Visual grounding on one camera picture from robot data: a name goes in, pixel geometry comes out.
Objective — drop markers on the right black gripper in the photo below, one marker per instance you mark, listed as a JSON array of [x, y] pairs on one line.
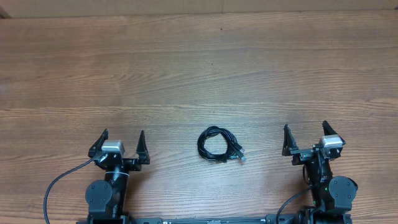
[[302, 154]]

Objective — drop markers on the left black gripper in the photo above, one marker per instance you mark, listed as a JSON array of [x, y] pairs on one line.
[[142, 153]]

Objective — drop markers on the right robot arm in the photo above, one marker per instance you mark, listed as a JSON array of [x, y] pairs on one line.
[[332, 195]]

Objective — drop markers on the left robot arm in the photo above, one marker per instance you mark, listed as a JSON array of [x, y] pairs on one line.
[[106, 197]]

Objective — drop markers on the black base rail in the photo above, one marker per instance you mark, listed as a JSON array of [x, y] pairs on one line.
[[268, 219]]

